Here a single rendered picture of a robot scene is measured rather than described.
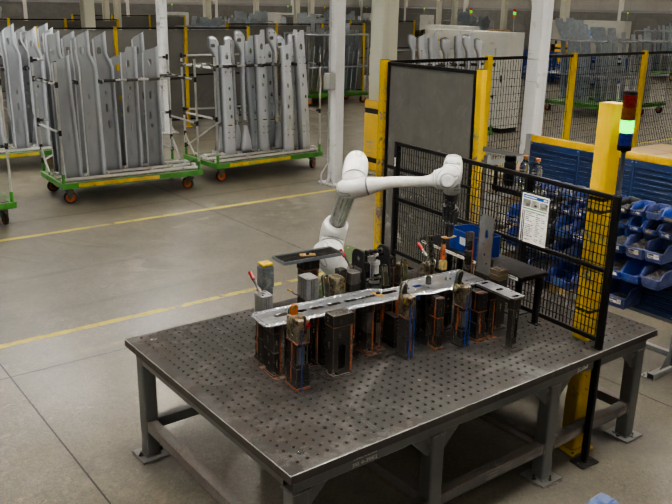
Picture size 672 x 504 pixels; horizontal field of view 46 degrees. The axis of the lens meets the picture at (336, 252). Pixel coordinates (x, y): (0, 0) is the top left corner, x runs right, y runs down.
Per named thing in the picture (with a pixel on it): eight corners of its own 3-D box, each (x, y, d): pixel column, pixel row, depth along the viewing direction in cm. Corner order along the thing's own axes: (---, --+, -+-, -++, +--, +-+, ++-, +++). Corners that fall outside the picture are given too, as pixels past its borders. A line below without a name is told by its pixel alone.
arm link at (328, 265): (324, 281, 487) (305, 261, 473) (327, 259, 499) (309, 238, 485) (347, 275, 480) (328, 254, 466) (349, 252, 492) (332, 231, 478)
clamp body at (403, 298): (404, 362, 405) (407, 299, 395) (390, 353, 415) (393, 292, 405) (418, 358, 410) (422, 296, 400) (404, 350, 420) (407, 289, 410)
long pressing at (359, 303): (269, 330, 369) (268, 327, 368) (247, 315, 387) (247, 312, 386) (487, 281, 440) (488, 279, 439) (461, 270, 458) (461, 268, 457)
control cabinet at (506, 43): (419, 119, 1796) (425, 7, 1722) (436, 118, 1826) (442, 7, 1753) (499, 133, 1613) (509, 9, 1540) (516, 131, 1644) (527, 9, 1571)
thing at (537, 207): (545, 250, 445) (551, 197, 436) (517, 240, 463) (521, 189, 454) (548, 250, 446) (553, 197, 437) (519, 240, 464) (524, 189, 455)
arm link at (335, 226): (315, 251, 494) (319, 225, 508) (340, 257, 496) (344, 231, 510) (343, 167, 436) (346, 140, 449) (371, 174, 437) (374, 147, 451)
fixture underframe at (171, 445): (290, 623, 326) (290, 485, 306) (132, 452, 448) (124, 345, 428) (642, 436, 475) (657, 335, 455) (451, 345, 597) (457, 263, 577)
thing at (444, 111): (480, 309, 669) (499, 69, 610) (468, 313, 661) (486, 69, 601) (378, 268, 771) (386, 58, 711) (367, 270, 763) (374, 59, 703)
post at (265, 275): (263, 347, 420) (262, 269, 407) (256, 342, 426) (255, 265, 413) (275, 344, 424) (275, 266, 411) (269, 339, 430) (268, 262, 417)
